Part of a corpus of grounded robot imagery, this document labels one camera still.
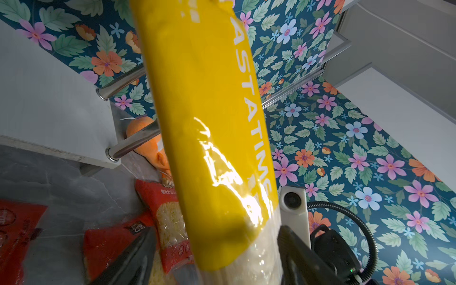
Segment orange fish plush toy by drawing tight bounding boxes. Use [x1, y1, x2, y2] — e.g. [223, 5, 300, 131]
[127, 116, 171, 175]

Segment red macaroni bag large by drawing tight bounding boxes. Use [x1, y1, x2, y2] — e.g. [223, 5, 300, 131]
[83, 211, 177, 285]

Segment white two-tier shelf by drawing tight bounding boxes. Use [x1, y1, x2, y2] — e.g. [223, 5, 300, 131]
[1, 23, 157, 179]

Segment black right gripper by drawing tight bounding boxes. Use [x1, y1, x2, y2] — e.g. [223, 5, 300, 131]
[310, 224, 362, 281]

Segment red spaghetti pack rear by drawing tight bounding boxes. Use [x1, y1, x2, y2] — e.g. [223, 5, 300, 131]
[1, 199, 48, 285]

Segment red macaroni bag small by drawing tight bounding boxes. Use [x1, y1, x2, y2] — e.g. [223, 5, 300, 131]
[135, 180, 193, 273]

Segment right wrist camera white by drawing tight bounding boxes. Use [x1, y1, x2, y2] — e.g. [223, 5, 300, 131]
[279, 186, 311, 247]

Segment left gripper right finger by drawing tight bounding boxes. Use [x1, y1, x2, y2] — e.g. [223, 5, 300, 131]
[277, 226, 347, 285]

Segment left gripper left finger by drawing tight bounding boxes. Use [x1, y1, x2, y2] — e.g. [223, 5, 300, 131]
[91, 228, 157, 285]

